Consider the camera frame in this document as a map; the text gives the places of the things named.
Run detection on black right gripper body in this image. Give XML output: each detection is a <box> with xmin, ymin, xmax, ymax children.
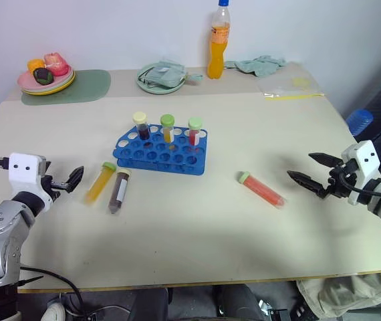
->
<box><xmin>317</xmin><ymin>159</ymin><xmax>359</xmax><ymax>201</ymax></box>

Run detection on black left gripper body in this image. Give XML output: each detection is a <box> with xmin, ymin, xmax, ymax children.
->
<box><xmin>40</xmin><ymin>160</ymin><xmax>68</xmax><ymax>202</ymax></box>

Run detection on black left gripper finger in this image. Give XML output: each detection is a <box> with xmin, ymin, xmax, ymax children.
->
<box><xmin>63</xmin><ymin>176</ymin><xmax>80</xmax><ymax>194</ymax></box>
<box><xmin>71</xmin><ymin>165</ymin><xmax>85</xmax><ymax>184</ymax></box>

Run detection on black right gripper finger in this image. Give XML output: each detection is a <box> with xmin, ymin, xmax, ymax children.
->
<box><xmin>307</xmin><ymin>152</ymin><xmax>346</xmax><ymax>167</ymax></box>
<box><xmin>286</xmin><ymin>170</ymin><xmax>329</xmax><ymax>199</ymax></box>

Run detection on large yellow liquid tube, green cap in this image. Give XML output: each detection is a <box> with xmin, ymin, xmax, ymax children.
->
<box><xmin>84</xmin><ymin>161</ymin><xmax>118</xmax><ymax>206</ymax></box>

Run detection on orange-red liquid tube, green cap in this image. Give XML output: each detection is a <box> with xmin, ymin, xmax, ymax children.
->
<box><xmin>237</xmin><ymin>171</ymin><xmax>287</xmax><ymax>211</ymax></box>

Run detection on brown liquid tube, white label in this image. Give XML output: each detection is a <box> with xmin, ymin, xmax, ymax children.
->
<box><xmin>108</xmin><ymin>168</ymin><xmax>132</xmax><ymax>216</ymax></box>

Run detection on dark liquid tube, pale yellow cap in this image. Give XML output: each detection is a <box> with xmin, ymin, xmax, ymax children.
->
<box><xmin>132</xmin><ymin>111</ymin><xmax>152</xmax><ymax>141</ymax></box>

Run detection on blue test tube rack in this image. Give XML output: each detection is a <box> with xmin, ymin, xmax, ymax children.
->
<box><xmin>112</xmin><ymin>124</ymin><xmax>209</xmax><ymax>176</ymax></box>

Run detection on red liquid tube, green cap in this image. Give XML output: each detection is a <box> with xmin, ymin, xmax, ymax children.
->
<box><xmin>187</xmin><ymin>117</ymin><xmax>203</xmax><ymax>148</ymax></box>

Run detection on blue bottle cap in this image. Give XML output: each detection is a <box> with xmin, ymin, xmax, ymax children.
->
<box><xmin>345</xmin><ymin>108</ymin><xmax>374</xmax><ymax>137</ymax></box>

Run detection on clear plastic zip bag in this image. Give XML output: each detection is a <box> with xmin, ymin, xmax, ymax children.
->
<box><xmin>257</xmin><ymin>76</ymin><xmax>326</xmax><ymax>101</ymax></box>

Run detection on green placemat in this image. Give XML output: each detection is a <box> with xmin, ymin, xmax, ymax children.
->
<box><xmin>20</xmin><ymin>69</ymin><xmax>112</xmax><ymax>107</ymax></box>

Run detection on plates with toy food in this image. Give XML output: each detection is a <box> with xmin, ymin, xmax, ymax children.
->
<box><xmin>21</xmin><ymin>70</ymin><xmax>77</xmax><ymax>97</ymax></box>

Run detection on pink plate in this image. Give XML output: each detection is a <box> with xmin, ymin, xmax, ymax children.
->
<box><xmin>17</xmin><ymin>68</ymin><xmax>76</xmax><ymax>92</ymax></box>

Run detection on beige fabric bag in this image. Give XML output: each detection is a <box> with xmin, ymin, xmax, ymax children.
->
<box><xmin>295</xmin><ymin>270</ymin><xmax>381</xmax><ymax>319</ymax></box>

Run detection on crumpled green cloth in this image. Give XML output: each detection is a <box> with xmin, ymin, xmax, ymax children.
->
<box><xmin>224</xmin><ymin>54</ymin><xmax>287</xmax><ymax>78</ymax></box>

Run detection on pale green plate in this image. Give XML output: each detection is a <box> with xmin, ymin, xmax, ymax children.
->
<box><xmin>135</xmin><ymin>62</ymin><xmax>188</xmax><ymax>96</ymax></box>

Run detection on orange toy food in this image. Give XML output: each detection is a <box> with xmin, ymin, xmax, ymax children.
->
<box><xmin>27</xmin><ymin>58</ymin><xmax>46</xmax><ymax>74</ymax></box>

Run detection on white shoe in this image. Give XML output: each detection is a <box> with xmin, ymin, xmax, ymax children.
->
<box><xmin>40</xmin><ymin>300</ymin><xmax>67</xmax><ymax>321</ymax></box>

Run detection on orange soda bottle, blue cap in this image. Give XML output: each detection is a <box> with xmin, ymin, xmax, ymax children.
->
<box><xmin>206</xmin><ymin>0</ymin><xmax>232</xmax><ymax>81</ymax></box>

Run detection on dark rounded shape under table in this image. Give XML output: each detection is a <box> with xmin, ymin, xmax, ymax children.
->
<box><xmin>120</xmin><ymin>283</ymin><xmax>297</xmax><ymax>321</ymax></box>

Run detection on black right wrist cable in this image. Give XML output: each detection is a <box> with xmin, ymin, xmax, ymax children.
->
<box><xmin>341</xmin><ymin>171</ymin><xmax>381</xmax><ymax>199</ymax></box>

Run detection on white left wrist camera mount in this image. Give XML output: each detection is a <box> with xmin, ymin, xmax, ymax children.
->
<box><xmin>8</xmin><ymin>152</ymin><xmax>53</xmax><ymax>212</ymax></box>

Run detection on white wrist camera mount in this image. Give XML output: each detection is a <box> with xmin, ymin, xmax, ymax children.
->
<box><xmin>340</xmin><ymin>140</ymin><xmax>381</xmax><ymax>206</ymax></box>
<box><xmin>8</xmin><ymin>152</ymin><xmax>53</xmax><ymax>212</ymax></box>

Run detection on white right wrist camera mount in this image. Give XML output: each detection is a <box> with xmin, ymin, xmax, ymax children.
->
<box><xmin>340</xmin><ymin>140</ymin><xmax>381</xmax><ymax>206</ymax></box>

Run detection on black cable under left arm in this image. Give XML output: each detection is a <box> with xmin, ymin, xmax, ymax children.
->
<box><xmin>19</xmin><ymin>265</ymin><xmax>88</xmax><ymax>321</ymax></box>

